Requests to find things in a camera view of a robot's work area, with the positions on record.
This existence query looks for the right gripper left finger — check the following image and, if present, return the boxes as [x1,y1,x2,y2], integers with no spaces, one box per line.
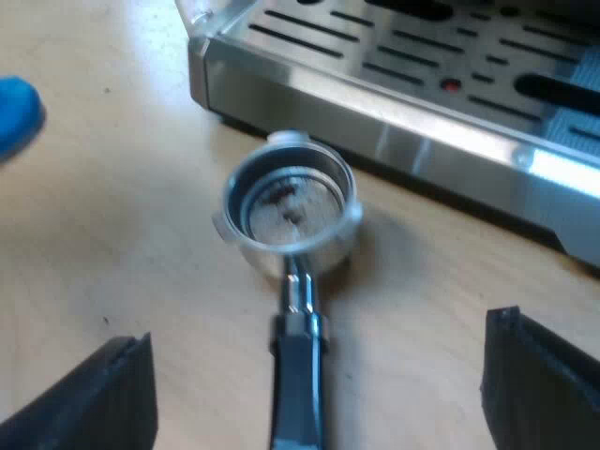
[0,332,158,450]

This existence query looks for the bright blue tamper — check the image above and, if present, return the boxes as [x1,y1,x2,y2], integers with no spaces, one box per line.
[0,75,47,165]

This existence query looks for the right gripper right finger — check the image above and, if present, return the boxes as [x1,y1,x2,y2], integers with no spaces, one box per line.
[478,304,600,450]

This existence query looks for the steel espresso machine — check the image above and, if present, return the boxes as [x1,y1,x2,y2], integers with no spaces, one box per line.
[173,0,600,271]

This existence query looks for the filter holder with red-ended handle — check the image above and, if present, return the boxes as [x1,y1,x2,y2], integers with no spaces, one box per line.
[210,128,365,450]

